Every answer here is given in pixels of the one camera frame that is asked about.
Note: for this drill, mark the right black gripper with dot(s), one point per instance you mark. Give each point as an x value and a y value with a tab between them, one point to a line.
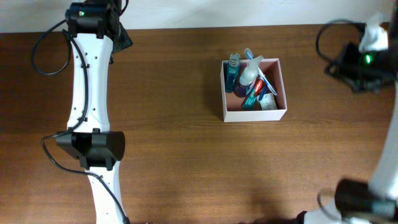
347	56

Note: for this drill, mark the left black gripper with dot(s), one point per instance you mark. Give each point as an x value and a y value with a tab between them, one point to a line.
124	43

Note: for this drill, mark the blue disposable razor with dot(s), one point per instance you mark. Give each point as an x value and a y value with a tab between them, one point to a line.
262	93

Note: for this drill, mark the green white soap box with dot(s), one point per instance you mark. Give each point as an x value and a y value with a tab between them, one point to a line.
267	102

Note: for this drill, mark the teal mouthwash bottle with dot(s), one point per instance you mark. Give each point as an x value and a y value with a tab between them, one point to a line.
232	72

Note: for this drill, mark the clear blue sanitizer bottle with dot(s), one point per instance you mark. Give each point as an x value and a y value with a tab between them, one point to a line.
248	77

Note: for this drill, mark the blue white toothbrush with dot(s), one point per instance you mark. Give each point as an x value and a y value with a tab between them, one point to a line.
249	55

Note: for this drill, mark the teal toothpaste tube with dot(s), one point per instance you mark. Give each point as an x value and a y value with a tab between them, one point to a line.
251	99

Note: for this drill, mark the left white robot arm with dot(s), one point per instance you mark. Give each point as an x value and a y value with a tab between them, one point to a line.
95	34

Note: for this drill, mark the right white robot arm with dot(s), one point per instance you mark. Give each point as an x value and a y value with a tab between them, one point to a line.
356	201

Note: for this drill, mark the white open cardboard box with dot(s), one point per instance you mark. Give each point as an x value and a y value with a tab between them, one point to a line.
232	105

